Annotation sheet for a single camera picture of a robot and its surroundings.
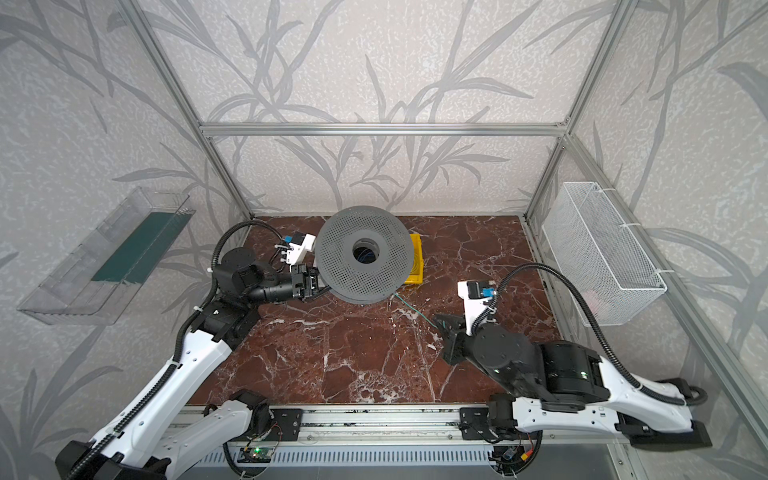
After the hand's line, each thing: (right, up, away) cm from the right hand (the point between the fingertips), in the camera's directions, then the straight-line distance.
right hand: (432, 311), depth 59 cm
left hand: (-18, +6, +1) cm, 19 cm away
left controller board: (-41, -37, +12) cm, 57 cm away
